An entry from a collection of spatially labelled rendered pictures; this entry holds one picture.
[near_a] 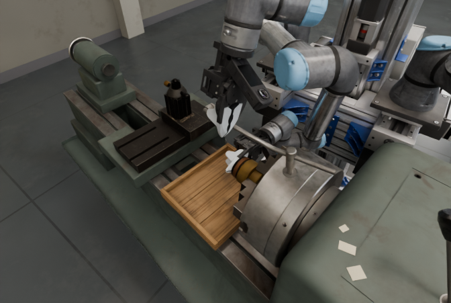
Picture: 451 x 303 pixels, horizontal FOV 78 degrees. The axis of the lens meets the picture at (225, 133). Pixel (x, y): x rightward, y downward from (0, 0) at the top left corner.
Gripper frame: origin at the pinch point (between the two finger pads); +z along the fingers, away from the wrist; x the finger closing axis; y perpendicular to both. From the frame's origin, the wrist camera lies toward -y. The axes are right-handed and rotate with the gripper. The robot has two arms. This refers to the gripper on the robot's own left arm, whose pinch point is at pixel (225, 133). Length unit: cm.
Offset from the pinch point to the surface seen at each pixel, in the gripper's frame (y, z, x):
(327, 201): -24.5, 9.2, -13.0
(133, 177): 38, 41, 0
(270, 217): -17.1, 14.1, -1.8
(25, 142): 222, 137, -4
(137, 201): 55, 77, -14
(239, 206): -7.4, 20.3, -3.9
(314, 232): -27.3, 7.9, -0.1
